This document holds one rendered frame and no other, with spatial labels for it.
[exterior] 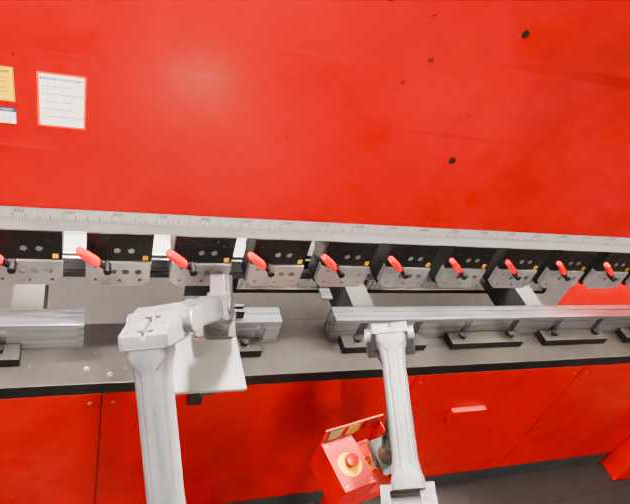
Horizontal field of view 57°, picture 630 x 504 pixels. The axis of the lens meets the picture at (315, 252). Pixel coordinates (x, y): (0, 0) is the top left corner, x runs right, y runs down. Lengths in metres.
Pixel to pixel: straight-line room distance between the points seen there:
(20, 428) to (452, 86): 1.41
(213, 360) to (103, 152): 0.61
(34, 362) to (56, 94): 0.76
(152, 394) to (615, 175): 1.42
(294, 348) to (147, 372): 0.95
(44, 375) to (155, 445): 0.78
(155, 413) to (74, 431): 0.92
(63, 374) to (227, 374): 0.43
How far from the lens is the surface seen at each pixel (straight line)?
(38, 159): 1.31
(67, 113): 1.24
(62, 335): 1.68
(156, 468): 0.94
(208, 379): 1.52
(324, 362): 1.80
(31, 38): 1.19
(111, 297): 3.07
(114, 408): 1.74
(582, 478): 3.29
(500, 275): 1.91
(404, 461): 1.16
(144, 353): 0.91
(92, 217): 1.39
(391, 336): 1.22
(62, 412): 1.74
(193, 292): 1.61
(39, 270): 1.49
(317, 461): 1.80
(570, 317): 2.34
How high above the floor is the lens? 2.20
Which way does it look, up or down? 38 degrees down
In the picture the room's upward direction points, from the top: 19 degrees clockwise
